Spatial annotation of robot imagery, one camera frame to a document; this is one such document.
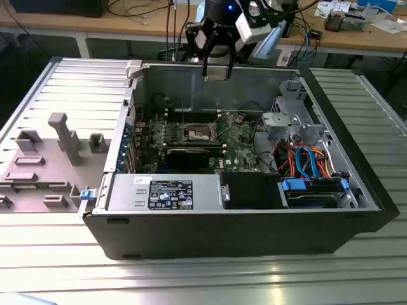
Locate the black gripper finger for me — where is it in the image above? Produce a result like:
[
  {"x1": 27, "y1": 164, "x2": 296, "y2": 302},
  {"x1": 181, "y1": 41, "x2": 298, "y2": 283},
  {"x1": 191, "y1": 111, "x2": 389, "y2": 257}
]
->
[
  {"x1": 186, "y1": 18, "x2": 217, "y2": 77},
  {"x1": 226, "y1": 39, "x2": 255, "y2": 79}
]

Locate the metal socket cover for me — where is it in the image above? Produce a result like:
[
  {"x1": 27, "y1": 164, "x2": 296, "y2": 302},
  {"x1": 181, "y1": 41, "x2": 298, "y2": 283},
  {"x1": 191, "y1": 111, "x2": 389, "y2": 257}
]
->
[{"x1": 214, "y1": 111, "x2": 231, "y2": 140}]

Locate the CPU socket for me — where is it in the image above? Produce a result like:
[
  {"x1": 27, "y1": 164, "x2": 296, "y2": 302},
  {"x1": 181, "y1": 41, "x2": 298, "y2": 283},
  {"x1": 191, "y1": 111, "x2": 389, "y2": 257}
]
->
[{"x1": 185, "y1": 121, "x2": 221, "y2": 143}]

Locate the black upright box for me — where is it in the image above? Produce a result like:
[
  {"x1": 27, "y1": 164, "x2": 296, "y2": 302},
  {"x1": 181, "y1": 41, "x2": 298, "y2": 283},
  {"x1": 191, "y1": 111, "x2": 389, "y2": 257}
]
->
[{"x1": 285, "y1": 0, "x2": 300, "y2": 38}]

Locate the beige case latch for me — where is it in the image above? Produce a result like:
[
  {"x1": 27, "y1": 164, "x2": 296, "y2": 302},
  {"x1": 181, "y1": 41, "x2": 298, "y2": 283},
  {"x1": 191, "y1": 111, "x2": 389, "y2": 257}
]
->
[{"x1": 125, "y1": 59, "x2": 143, "y2": 80}]

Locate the silver drive cage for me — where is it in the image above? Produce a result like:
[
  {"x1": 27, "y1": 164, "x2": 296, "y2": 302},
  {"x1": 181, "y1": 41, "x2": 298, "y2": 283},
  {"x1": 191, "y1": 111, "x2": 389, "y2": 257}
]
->
[{"x1": 261, "y1": 79, "x2": 330, "y2": 150}]

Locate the green RAM stick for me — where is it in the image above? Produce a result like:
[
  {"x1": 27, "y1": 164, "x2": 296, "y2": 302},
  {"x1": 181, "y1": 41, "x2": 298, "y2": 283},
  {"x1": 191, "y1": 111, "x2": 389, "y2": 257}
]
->
[{"x1": 163, "y1": 142, "x2": 226, "y2": 155}]

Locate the green motherboard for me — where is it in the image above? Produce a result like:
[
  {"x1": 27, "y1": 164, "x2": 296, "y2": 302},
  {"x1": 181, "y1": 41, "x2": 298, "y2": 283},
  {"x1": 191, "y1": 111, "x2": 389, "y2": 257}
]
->
[{"x1": 132, "y1": 109, "x2": 266, "y2": 175}]

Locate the wooden desk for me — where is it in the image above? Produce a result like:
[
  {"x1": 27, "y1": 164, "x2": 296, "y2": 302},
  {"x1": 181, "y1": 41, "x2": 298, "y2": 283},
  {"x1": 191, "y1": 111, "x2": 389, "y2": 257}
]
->
[{"x1": 0, "y1": 0, "x2": 407, "y2": 60}]

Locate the black graphics card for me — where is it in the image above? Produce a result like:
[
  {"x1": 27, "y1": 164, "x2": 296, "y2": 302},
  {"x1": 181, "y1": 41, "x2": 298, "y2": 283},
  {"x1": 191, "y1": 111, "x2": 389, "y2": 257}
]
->
[{"x1": 164, "y1": 147, "x2": 211, "y2": 170}]

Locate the small electronics assembly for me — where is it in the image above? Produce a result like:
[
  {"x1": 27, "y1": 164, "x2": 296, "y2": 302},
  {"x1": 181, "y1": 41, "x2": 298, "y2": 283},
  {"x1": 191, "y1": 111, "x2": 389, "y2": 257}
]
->
[{"x1": 323, "y1": 8, "x2": 347, "y2": 32}]

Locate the black plastic shroud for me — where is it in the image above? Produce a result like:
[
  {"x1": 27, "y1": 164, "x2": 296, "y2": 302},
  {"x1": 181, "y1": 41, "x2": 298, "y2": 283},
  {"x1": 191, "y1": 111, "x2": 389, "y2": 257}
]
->
[{"x1": 221, "y1": 172, "x2": 283, "y2": 210}]

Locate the silver power supply unit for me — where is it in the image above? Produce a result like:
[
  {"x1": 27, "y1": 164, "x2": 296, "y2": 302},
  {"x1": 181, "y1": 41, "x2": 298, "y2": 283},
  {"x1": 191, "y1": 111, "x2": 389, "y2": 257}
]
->
[{"x1": 107, "y1": 173, "x2": 223, "y2": 212}]

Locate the hard disk blue carrier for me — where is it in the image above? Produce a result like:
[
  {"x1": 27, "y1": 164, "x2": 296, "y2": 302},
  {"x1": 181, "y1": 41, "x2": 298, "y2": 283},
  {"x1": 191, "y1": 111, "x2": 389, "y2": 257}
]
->
[{"x1": 279, "y1": 177, "x2": 350, "y2": 210}]

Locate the grey parts rack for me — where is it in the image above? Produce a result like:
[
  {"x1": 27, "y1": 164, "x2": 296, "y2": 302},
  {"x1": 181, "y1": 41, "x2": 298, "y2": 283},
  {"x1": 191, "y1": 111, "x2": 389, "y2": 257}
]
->
[{"x1": 0, "y1": 112, "x2": 113, "y2": 214}]

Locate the black equipment box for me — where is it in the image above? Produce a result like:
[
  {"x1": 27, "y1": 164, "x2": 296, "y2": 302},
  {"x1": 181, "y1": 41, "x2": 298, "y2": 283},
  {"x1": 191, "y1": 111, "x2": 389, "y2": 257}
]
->
[{"x1": 8, "y1": 0, "x2": 104, "y2": 19}]

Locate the blue cardboard box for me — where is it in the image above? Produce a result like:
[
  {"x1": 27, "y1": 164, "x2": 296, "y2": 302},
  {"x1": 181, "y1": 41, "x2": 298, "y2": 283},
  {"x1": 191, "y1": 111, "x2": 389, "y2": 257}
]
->
[{"x1": 356, "y1": 0, "x2": 398, "y2": 14}]

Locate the white paper sheet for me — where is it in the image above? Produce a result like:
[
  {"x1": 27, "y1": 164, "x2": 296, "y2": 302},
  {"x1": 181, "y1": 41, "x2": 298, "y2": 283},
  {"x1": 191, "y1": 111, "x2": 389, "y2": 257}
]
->
[{"x1": 370, "y1": 18, "x2": 407, "y2": 34}]

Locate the black open PC case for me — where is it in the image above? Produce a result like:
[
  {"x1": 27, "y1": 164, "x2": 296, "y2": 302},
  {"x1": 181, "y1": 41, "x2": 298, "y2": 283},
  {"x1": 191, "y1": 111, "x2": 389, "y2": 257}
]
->
[{"x1": 77, "y1": 59, "x2": 401, "y2": 261}]

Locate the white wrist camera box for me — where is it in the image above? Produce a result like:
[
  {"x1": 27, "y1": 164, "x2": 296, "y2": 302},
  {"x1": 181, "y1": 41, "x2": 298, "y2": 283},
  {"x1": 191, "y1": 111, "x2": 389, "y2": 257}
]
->
[{"x1": 235, "y1": 12, "x2": 272, "y2": 44}]

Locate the blue cable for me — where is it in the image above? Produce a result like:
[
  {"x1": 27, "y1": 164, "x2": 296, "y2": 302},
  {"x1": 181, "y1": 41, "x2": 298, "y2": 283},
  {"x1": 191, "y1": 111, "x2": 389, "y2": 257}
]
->
[{"x1": 304, "y1": 27, "x2": 315, "y2": 66}]

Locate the black wire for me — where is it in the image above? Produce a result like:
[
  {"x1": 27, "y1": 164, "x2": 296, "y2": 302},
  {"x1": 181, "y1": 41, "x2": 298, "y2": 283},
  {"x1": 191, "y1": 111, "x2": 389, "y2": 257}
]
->
[{"x1": 252, "y1": 119, "x2": 281, "y2": 174}]

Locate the blue wire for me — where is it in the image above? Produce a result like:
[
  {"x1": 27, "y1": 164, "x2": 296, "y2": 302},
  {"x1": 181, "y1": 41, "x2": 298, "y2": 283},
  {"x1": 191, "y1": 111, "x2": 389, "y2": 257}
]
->
[{"x1": 294, "y1": 146, "x2": 320, "y2": 181}]

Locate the orange wire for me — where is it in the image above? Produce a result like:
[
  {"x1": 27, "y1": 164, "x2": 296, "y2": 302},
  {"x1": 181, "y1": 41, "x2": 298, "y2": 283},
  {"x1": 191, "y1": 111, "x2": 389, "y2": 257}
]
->
[{"x1": 275, "y1": 142, "x2": 333, "y2": 179}]

